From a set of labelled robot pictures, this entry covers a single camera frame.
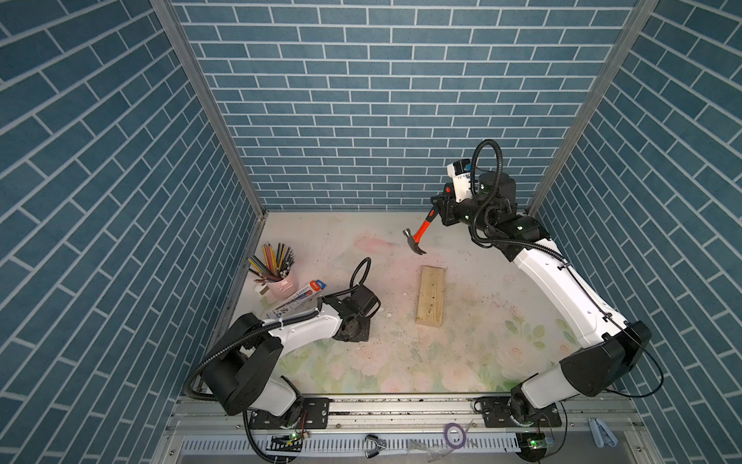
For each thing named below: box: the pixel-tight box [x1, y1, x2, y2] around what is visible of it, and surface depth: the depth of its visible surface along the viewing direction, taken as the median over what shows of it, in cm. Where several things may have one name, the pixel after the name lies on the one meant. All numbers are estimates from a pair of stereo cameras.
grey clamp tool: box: [588, 417, 619, 449], surface depth 71 cm
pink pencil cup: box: [266, 271, 300, 301], surface depth 91 cm
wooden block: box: [415, 265, 447, 328], surface depth 94 cm
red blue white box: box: [265, 279, 327, 319], surface depth 96 cm
